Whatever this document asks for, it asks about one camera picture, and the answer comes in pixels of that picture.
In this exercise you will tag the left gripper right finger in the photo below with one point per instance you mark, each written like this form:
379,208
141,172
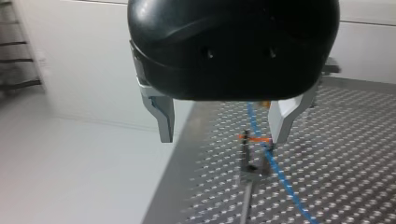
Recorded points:
285,119

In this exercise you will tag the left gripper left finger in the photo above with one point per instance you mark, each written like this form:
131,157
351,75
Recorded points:
163,115

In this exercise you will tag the grey shelf rack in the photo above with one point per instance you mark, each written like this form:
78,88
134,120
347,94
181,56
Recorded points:
15,49

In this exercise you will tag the metal post with orange clip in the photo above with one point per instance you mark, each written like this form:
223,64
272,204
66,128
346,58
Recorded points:
247,155

